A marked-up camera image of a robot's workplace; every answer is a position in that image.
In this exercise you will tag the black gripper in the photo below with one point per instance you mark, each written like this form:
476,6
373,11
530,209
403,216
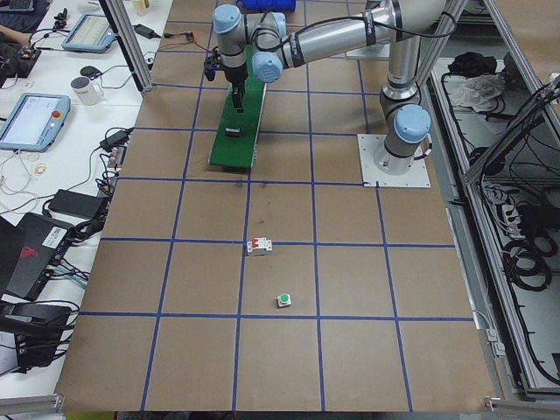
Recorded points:
235,76

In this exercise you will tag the dark brown cylindrical capacitor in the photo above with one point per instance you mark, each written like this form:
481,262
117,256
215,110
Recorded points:
233,131

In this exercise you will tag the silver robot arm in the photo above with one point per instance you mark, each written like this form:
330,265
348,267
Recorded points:
259,44

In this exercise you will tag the green conveyor belt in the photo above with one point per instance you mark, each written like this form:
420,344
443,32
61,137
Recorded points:
240,152

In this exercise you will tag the blue plastic bin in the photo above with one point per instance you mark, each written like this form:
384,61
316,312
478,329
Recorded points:
276,5

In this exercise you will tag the white mug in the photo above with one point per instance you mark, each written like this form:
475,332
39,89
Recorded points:
88,91

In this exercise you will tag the upper teach pendant tablet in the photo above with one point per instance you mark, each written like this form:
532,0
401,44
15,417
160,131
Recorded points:
91,34

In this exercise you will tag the teach pendant tablet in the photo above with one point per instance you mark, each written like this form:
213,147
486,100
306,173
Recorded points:
91,34
35,122

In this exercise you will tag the white red circuit breaker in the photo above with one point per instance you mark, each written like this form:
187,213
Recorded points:
259,246

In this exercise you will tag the black power adapter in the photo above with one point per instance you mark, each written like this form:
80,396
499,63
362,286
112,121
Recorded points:
77,204

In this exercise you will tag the lower teach pendant tablet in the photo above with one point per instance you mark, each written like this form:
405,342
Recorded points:
35,122

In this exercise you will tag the black laptop red logo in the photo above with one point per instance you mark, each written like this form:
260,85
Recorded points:
46,240

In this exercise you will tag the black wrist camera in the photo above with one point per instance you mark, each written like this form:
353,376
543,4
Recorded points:
212,65

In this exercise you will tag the aluminium frame post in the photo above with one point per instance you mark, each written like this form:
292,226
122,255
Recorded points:
121,26

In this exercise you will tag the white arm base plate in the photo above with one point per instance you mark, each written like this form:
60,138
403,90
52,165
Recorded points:
373,52
380,169

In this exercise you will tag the green push button switch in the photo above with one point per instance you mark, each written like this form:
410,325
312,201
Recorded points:
283,300

